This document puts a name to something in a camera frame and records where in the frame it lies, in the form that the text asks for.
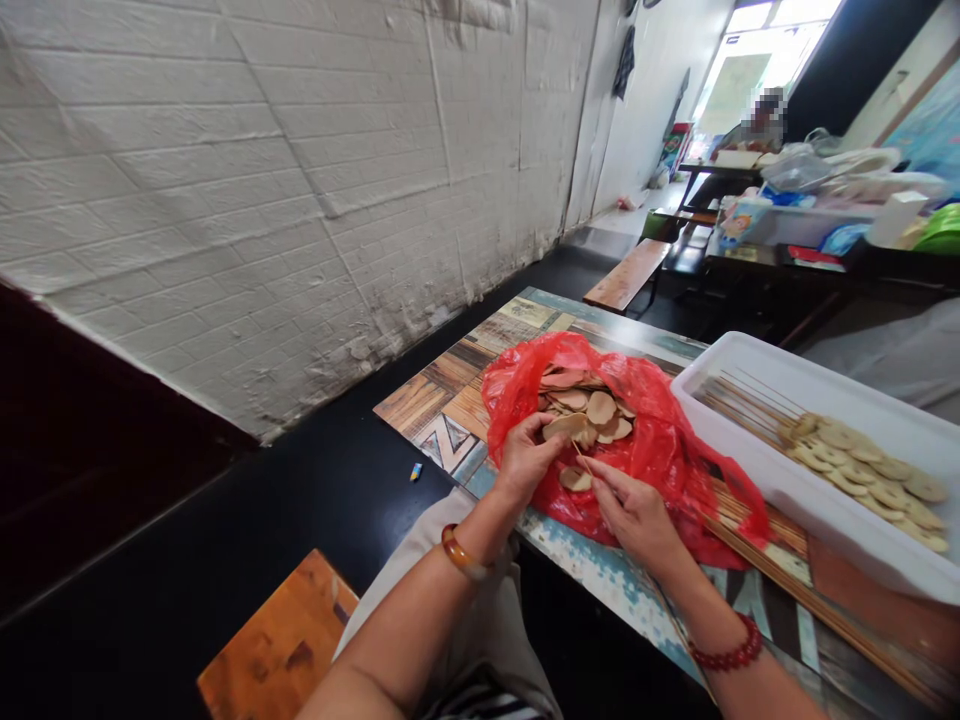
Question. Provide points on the person's left hand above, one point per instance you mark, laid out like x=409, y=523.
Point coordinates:
x=521, y=461

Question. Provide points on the person's right hand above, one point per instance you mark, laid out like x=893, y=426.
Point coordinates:
x=637, y=514

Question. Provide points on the person's left fingers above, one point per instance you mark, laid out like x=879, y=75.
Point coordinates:
x=529, y=426

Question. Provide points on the person's left thumb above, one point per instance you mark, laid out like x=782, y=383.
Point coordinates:
x=547, y=454

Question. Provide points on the person's right index finger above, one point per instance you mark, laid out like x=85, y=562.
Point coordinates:
x=602, y=471

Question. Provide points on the person's right thumb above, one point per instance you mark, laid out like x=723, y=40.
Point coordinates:
x=600, y=501

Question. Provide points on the thin bamboo skewer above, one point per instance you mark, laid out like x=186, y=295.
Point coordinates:
x=580, y=454

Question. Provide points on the single tan food slice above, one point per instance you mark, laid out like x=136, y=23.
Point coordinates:
x=568, y=426

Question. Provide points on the tan slice on skewer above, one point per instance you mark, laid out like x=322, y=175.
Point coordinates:
x=574, y=480

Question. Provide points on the pile of tan food slices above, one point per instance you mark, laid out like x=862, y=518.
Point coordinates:
x=592, y=405

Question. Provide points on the red plastic bag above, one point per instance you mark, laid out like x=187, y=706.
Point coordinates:
x=667, y=450

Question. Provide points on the white plastic tub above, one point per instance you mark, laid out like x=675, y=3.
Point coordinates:
x=750, y=450

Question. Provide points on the long wooden bench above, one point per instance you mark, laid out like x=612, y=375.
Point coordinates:
x=626, y=276

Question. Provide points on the bundle of bare bamboo sticks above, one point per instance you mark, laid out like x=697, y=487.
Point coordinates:
x=795, y=592

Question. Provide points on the person's body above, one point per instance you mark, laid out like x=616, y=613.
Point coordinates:
x=484, y=706

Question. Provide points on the row of filled skewers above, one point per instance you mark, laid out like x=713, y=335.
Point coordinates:
x=855, y=465

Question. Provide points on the dark table with white box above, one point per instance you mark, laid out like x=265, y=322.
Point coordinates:
x=712, y=184

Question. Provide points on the colourful cabinet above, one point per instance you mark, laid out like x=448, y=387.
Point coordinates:
x=677, y=150

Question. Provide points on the orange wooden stool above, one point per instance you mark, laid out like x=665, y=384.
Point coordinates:
x=277, y=645

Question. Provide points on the dark table with goods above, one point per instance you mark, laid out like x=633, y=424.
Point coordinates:
x=825, y=225

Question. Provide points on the dark hanging cloth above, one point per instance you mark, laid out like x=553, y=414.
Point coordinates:
x=624, y=64

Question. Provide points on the bright window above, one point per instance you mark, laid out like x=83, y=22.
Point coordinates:
x=757, y=52

